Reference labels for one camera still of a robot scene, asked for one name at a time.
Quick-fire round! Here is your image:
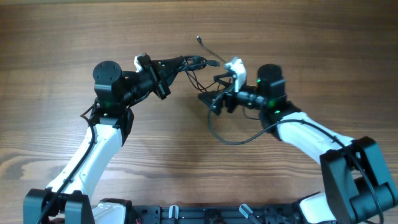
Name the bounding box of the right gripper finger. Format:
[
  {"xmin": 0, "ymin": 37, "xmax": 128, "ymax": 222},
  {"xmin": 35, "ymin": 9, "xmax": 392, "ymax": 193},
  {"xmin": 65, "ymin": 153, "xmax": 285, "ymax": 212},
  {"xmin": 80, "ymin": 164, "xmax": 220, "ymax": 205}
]
[
  {"xmin": 198, "ymin": 91, "xmax": 218, "ymax": 109},
  {"xmin": 213, "ymin": 72, "xmax": 233, "ymax": 87}
]

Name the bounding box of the black cable bundle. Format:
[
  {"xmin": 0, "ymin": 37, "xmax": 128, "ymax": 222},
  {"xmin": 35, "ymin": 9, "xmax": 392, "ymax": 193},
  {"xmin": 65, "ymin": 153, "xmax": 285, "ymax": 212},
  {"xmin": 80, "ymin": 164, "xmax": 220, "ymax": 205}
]
[{"xmin": 180, "ymin": 35, "xmax": 228, "ymax": 93}]

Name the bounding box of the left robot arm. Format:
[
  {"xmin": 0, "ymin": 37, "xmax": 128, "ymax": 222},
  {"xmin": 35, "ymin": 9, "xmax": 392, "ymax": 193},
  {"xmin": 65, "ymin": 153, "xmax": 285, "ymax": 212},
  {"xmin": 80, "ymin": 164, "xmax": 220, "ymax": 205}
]
[{"xmin": 23, "ymin": 54, "xmax": 187, "ymax": 223}]

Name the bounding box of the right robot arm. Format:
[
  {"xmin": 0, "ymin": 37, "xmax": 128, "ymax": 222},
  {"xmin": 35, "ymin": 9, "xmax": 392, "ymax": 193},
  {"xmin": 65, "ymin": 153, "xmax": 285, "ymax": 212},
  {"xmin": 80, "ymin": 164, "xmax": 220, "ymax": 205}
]
[{"xmin": 198, "ymin": 64, "xmax": 397, "ymax": 223}]

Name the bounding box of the black left camera cable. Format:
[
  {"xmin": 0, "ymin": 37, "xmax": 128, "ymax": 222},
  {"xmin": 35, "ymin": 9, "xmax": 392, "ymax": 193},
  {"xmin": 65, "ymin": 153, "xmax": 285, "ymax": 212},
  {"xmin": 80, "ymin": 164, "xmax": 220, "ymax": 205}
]
[{"xmin": 35, "ymin": 102, "xmax": 97, "ymax": 224}]

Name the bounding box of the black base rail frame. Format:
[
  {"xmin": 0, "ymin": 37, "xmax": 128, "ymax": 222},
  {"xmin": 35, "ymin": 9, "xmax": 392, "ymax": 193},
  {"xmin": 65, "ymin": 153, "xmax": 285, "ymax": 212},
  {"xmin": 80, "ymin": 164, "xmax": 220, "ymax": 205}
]
[{"xmin": 130, "ymin": 204, "xmax": 303, "ymax": 224}]

